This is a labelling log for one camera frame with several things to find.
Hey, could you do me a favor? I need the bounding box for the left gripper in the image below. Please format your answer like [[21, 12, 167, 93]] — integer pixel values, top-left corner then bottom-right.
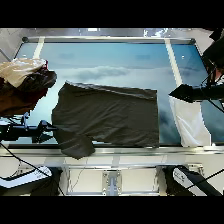
[[35, 119, 53, 144]]

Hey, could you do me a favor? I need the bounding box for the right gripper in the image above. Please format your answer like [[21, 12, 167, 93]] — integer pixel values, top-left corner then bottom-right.
[[168, 83, 203, 104]]

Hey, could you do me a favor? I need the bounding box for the white garment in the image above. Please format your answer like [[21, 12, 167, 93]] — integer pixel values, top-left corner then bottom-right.
[[168, 95, 212, 148]]

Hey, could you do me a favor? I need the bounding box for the dark brown T-shirt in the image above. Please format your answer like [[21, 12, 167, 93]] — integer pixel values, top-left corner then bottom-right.
[[51, 80, 161, 161]]

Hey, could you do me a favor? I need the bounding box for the red-brown garment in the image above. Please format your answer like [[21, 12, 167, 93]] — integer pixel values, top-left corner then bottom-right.
[[0, 65, 50, 118]]

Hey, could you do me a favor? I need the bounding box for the black garment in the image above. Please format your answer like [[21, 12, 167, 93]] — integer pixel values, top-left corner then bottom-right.
[[19, 69, 58, 94]]

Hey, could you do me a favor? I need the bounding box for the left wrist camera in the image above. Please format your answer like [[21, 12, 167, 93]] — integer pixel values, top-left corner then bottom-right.
[[19, 111, 32, 130]]

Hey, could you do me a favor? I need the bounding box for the silver frame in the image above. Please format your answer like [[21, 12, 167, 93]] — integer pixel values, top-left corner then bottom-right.
[[0, 35, 224, 197]]

